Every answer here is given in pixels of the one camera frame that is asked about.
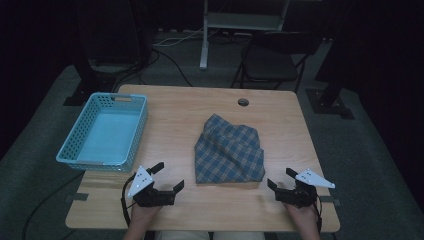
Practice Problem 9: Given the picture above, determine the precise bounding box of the light blue plastic basket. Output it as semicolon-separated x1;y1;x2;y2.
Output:
55;92;149;173

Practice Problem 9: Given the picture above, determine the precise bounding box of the black stand with base plate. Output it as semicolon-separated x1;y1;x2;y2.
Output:
305;31;356;121

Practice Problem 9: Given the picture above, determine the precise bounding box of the white floor cable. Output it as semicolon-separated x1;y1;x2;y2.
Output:
153;27;205;48

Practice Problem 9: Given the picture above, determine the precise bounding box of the white metal stand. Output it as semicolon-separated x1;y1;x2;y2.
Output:
198;0;292;71

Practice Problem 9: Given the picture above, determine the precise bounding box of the person's left hand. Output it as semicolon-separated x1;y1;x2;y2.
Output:
130;201;163;228

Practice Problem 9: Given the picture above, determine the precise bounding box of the black folding chair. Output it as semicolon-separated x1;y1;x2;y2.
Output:
229;30;322;93

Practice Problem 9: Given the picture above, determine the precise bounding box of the blue plaid shirt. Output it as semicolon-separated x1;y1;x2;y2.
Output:
194;113;267;185

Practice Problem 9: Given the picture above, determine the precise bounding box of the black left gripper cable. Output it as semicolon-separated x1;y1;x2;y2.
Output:
120;173;138;228

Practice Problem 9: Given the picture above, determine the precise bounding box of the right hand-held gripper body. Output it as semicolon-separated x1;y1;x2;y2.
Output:
275;168;336;209

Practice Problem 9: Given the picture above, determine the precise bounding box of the person's right hand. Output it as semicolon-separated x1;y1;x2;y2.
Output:
284;202;320;230

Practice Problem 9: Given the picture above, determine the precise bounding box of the black equipment stand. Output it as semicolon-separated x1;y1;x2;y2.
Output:
63;0;156;107

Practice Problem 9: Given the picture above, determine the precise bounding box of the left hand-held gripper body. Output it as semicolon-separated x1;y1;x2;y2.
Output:
127;165;176;208

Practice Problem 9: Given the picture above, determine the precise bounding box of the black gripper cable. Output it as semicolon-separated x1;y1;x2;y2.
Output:
313;194;324;234
120;173;138;228

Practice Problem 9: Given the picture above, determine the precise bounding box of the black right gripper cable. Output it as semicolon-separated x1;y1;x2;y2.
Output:
313;194;324;234

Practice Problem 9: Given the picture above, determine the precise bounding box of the thin black floor cable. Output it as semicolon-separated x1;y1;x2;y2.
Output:
152;48;194;88

